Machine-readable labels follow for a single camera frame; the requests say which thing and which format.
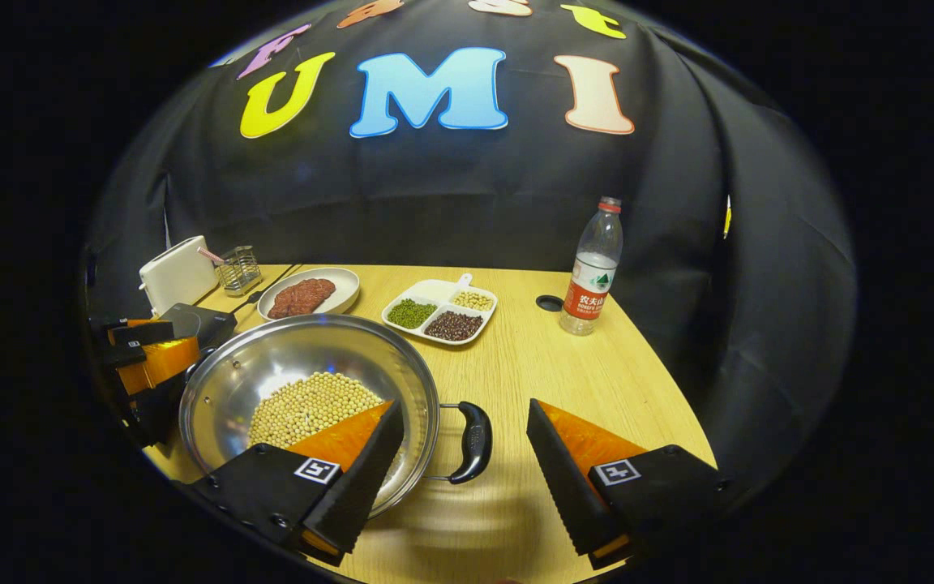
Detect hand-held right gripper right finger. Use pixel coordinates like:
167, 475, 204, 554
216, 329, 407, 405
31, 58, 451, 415
526, 398, 723, 570

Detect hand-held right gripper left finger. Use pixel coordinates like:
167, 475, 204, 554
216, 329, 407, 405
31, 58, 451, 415
191, 399, 405, 567

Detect black induction cooktop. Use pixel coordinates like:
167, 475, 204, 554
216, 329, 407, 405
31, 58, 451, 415
157, 303, 238, 351

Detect stainless steel pot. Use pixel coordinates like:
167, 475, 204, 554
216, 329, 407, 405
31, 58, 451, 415
178, 314, 494, 520

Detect white toaster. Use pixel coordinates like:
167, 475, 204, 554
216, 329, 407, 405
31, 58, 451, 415
139, 235, 220, 317

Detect pile of soybeans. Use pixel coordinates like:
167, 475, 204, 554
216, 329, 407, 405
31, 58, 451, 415
248, 371, 387, 451

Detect red meat slices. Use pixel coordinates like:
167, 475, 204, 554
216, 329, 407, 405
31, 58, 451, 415
268, 278, 336, 319

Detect green mung beans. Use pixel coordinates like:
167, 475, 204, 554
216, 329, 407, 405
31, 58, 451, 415
387, 298, 439, 329

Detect dark red beans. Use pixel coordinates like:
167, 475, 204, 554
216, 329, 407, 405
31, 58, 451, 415
424, 311, 484, 341

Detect white round plate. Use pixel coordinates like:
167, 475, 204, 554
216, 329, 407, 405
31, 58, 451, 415
257, 267, 361, 322

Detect clear plastic water bottle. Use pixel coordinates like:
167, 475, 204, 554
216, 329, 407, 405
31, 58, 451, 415
559, 196, 623, 337

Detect white divided dish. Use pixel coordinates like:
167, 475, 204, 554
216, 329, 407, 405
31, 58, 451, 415
381, 273, 499, 347

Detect black backdrop cloth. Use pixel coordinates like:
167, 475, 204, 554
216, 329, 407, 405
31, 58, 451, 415
86, 0, 857, 487

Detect metal wire holder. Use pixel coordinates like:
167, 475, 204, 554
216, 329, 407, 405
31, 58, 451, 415
216, 246, 263, 297

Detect black power cable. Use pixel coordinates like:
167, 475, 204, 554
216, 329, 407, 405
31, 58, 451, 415
228, 264, 302, 317

